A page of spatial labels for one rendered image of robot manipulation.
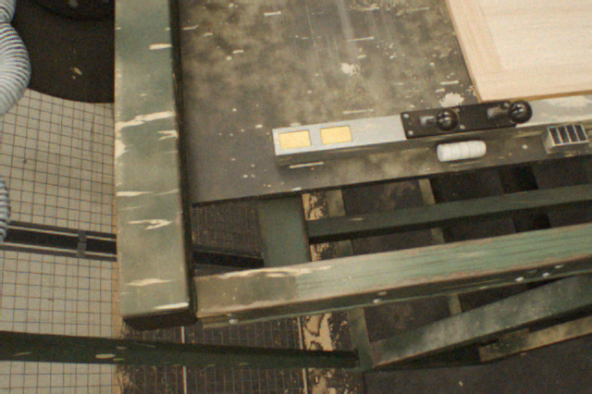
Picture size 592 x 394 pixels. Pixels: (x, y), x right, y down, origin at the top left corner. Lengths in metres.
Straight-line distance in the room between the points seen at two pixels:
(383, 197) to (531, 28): 1.91
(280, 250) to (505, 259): 0.36
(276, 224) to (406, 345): 0.93
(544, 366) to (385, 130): 1.65
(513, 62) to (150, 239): 0.74
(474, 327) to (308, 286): 0.89
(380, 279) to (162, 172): 0.37
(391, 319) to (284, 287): 2.07
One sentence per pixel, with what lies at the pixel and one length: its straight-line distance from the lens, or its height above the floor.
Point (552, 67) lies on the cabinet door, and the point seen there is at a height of 1.21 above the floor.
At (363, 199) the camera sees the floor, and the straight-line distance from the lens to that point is 3.12.
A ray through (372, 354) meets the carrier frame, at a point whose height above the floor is 0.79.
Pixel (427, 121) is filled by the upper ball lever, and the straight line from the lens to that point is 1.00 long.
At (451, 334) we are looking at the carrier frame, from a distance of 1.75.
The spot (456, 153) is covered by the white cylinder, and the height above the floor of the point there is 1.40.
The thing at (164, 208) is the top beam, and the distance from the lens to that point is 0.89.
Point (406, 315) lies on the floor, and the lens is 2.87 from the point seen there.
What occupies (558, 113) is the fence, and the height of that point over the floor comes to 1.25.
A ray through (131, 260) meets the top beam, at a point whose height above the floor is 1.86.
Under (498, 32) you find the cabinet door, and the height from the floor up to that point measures 1.27.
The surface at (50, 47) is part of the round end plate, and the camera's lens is 1.50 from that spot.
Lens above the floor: 2.22
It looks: 39 degrees down
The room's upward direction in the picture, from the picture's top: 78 degrees counter-clockwise
